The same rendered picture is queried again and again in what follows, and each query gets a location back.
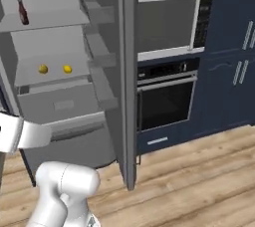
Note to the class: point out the black built-in oven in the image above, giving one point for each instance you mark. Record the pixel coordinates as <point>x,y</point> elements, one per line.
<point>166,105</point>

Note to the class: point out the yellow lemon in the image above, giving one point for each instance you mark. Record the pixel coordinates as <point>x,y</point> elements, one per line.
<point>43,69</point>
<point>67,69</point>

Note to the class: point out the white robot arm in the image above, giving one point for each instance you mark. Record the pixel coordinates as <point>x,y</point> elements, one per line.
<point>63,184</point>

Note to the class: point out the white microwave oven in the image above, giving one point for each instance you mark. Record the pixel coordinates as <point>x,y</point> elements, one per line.
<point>166,25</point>

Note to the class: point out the grey fridge crisper drawer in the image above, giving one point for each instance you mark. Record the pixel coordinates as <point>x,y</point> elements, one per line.
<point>59,103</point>

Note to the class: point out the navy drawer front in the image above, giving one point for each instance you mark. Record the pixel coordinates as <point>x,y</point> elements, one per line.
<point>172,139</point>

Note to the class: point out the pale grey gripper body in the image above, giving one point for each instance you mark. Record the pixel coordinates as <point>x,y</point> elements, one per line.
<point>35,134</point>

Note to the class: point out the grey fridge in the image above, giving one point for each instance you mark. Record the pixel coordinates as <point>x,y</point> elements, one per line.
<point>46,15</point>

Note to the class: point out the grey fridge door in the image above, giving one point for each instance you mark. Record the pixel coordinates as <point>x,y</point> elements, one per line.
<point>129,71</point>

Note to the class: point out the grey fridge freezer drawer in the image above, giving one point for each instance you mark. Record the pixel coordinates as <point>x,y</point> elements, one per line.
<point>73,144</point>

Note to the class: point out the navy cupboard run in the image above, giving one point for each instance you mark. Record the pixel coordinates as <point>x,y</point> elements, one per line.
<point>225,81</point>

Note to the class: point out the dark red ketchup bottle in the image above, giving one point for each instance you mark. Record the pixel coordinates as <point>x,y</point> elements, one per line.
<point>23,13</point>

